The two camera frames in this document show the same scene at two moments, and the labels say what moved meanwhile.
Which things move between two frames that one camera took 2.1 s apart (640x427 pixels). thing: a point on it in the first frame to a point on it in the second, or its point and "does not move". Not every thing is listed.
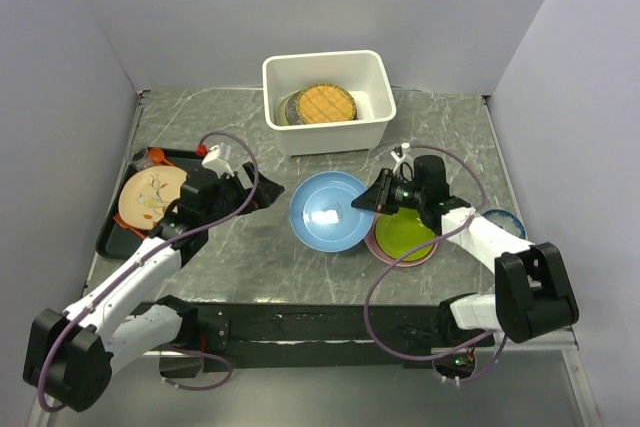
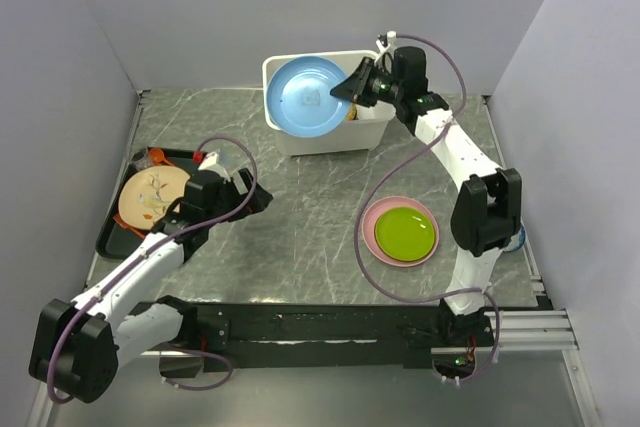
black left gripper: x=265 y=194 does not move
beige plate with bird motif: x=145 y=195 does not move
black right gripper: x=387 y=181 to x=352 y=90
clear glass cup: x=141 y=158 does not move
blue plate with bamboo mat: x=322 y=215 to x=299 y=98
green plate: x=399 y=232 does not move
